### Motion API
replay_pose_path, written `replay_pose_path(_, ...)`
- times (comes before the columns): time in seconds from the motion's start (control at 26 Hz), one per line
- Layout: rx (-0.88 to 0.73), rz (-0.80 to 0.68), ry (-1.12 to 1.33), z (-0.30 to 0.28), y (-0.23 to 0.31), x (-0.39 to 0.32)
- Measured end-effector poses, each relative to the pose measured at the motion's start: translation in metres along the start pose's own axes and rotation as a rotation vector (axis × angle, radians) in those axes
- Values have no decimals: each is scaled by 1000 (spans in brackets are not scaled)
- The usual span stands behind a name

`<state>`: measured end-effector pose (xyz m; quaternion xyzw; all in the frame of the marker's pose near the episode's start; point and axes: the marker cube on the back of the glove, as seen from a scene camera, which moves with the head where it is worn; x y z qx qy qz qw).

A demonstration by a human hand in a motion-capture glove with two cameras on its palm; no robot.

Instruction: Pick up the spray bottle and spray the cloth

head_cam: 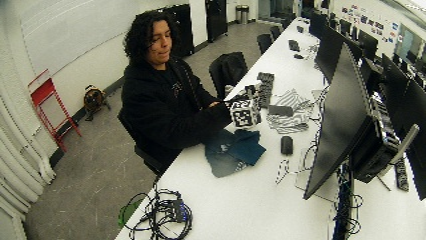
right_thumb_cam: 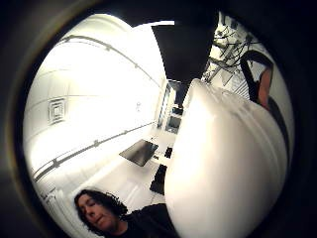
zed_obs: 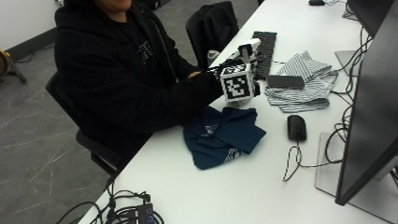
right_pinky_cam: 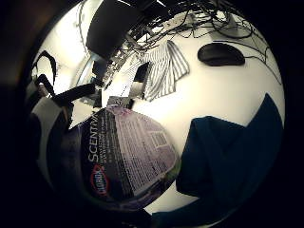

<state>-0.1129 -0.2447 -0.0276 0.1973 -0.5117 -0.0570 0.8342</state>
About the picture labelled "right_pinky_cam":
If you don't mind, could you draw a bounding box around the black oval computer mouse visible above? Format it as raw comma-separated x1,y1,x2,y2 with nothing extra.
197,42,247,67

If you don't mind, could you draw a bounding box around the purple label wipes canister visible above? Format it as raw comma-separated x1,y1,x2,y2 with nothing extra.
59,104,182,212

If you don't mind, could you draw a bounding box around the grey striped cloth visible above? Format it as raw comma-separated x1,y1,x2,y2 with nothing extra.
138,40,191,103

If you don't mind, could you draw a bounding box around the white power strip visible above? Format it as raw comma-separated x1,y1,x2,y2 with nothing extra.
162,13,199,31

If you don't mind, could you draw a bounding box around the dark blue cloth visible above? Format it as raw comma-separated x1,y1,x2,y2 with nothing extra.
151,92,285,228

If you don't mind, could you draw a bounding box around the tangle of black cables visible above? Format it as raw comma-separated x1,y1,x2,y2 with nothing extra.
126,0,283,86

